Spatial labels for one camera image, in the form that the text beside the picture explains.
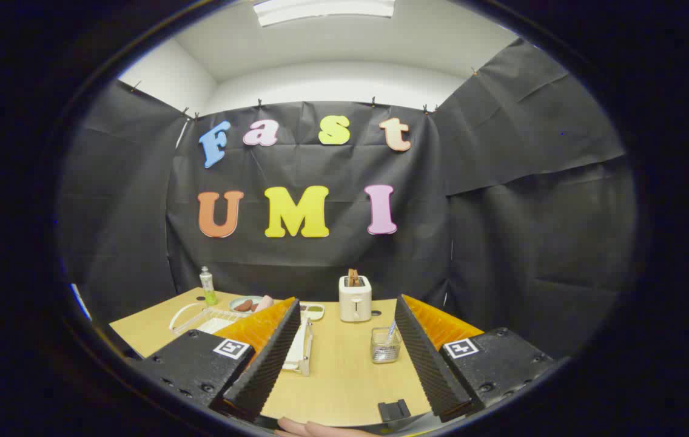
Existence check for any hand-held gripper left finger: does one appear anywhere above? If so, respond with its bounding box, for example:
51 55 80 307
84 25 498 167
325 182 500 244
137 296 301 422

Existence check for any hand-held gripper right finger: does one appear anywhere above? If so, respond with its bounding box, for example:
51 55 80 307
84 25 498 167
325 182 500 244
393 294 556 424

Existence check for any clear wire basket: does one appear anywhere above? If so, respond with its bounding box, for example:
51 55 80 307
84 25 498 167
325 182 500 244
371 327 403 364

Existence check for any white wire dish rack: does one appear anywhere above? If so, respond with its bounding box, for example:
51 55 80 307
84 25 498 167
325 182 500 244
169 302 314 377

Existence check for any pale green round plate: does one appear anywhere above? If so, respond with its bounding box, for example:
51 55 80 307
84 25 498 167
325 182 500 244
229 296 266 313

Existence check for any green dish soap bottle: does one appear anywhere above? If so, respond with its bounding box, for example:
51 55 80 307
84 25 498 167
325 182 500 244
200 266 219 306

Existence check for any black table clamp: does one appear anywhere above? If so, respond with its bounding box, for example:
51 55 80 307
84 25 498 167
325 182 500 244
378 399 411 422

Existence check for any white toaster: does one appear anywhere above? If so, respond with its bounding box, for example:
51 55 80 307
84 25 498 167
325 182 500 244
338 276 373 323

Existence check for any black backdrop cloth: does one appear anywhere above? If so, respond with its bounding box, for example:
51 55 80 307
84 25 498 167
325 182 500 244
56 38 636 359

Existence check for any ceiling light panel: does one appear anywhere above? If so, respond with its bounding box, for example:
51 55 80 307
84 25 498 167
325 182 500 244
252 0 395 27

